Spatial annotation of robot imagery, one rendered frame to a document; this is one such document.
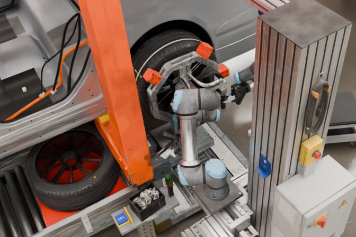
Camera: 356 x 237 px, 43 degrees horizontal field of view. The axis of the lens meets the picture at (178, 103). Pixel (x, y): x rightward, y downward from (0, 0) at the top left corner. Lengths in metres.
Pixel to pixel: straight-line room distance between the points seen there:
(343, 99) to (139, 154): 1.85
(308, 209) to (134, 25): 1.56
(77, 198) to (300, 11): 2.07
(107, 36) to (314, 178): 1.20
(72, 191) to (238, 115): 1.73
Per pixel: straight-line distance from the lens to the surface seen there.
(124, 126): 2.67
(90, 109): 3.21
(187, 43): 3.11
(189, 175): 2.51
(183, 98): 2.39
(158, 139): 3.75
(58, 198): 3.30
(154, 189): 3.04
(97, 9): 2.17
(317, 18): 1.83
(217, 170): 2.50
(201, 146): 3.76
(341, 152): 4.04
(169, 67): 3.00
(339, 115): 3.85
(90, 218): 3.31
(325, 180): 2.29
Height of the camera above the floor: 3.05
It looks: 45 degrees down
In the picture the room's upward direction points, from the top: 6 degrees counter-clockwise
